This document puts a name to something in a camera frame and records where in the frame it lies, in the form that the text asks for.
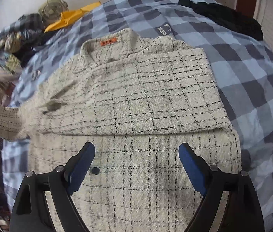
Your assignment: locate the cream plaid shirt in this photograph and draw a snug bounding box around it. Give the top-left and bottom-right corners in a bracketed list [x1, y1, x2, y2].
[0, 28, 242, 232]

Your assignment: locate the brown wooden furniture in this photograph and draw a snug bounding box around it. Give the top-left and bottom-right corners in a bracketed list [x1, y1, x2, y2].
[235, 0, 263, 20]

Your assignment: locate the yellow cloth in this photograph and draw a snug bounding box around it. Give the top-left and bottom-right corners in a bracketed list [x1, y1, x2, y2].
[44, 1, 102, 33]

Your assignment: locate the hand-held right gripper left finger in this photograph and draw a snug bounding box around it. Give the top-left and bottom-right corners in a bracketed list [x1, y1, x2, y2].
[10, 142, 96, 232]

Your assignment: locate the black cloth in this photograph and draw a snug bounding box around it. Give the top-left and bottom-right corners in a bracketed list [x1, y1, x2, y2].
[179, 0, 264, 41]

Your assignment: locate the pile of printed bedding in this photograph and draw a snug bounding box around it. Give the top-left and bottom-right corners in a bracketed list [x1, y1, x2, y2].
[0, 13, 55, 83]

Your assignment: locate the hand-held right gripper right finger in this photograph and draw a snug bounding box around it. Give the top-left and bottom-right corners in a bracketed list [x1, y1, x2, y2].
[178, 142, 265, 232]

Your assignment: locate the blue checked blanket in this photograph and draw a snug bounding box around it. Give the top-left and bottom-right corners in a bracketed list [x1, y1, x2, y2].
[2, 0, 273, 232]

